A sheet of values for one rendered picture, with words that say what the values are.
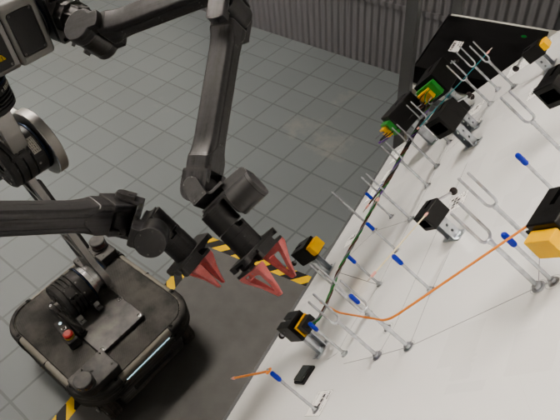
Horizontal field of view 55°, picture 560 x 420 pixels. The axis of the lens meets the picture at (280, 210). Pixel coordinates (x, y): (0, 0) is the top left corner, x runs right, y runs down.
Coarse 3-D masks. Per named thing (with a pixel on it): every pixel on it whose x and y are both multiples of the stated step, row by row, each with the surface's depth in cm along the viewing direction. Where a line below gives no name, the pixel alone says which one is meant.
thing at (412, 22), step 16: (416, 0) 143; (464, 0) 193; (416, 16) 146; (464, 16) 195; (416, 32) 150; (416, 48) 155; (400, 80) 162; (400, 96) 166; (416, 96) 167; (400, 144) 179
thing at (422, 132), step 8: (408, 96) 139; (400, 104) 139; (408, 104) 139; (416, 104) 139; (392, 112) 139; (400, 112) 139; (408, 112) 139; (384, 120) 144; (392, 120) 139; (400, 120) 139; (408, 120) 140; (416, 120) 140; (408, 128) 140; (424, 128) 142; (424, 136) 143; (432, 136) 143; (432, 144) 142
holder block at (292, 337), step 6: (288, 312) 104; (294, 312) 101; (300, 312) 100; (288, 318) 102; (294, 318) 99; (282, 324) 101; (288, 324) 99; (294, 324) 99; (282, 330) 101; (288, 330) 99; (288, 336) 101; (294, 336) 99; (300, 336) 98; (306, 336) 99
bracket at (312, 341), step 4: (312, 332) 101; (308, 336) 103; (312, 336) 102; (316, 336) 102; (304, 340) 101; (308, 340) 103; (312, 340) 103; (316, 340) 103; (320, 340) 102; (324, 340) 104; (308, 344) 102; (312, 344) 101; (316, 344) 103; (320, 344) 103; (324, 344) 102; (312, 348) 102; (316, 348) 101; (320, 348) 103; (324, 348) 101; (316, 352) 103; (320, 352) 101; (316, 356) 101; (320, 356) 101
